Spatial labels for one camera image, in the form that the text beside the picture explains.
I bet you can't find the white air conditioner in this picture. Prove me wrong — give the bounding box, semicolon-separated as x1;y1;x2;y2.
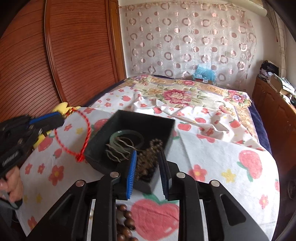
228;0;267;16

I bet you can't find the pink circle sheer curtain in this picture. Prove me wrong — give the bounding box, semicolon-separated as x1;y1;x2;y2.
120;1;256;88

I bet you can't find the person's left hand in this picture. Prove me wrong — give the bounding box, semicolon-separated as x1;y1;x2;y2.
1;166;23;202

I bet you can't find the brown wooden bead bracelet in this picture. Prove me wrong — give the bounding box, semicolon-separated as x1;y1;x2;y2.
115;203;139;241

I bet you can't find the clutter pile on cabinet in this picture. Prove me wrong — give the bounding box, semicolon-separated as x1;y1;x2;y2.
258;60;295;102

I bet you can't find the silver wavy hair comb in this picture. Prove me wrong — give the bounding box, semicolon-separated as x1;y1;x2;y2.
105;137;136;163

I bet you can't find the wooden sideboard cabinet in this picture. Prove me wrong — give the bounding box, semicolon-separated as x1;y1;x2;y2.
251;76;296;167

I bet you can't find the green jade bangle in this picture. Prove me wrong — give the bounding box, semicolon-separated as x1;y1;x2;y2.
109;130;144;150

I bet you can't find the golden brown bead bracelet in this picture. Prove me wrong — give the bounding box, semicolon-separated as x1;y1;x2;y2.
135;138;164;181

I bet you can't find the red braided cord bracelet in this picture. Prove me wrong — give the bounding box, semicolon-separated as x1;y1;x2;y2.
54;108;92;163

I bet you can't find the wooden louvered wardrobe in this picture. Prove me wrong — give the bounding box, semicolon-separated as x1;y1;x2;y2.
1;1;126;121

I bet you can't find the white strawberry flower blanket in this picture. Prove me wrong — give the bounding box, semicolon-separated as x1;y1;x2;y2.
16;87;280;240

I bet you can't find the floral quilt bedspread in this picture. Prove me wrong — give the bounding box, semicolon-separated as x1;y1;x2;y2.
115;74;260;149

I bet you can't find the black jewelry box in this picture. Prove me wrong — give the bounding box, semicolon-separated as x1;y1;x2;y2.
84;110;175;194

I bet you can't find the blue lace fabric item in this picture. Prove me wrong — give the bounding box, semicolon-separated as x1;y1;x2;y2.
193;65;216;83

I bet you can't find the yellow striped plush toy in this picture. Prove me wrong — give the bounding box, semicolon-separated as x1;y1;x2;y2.
33;102;81;149

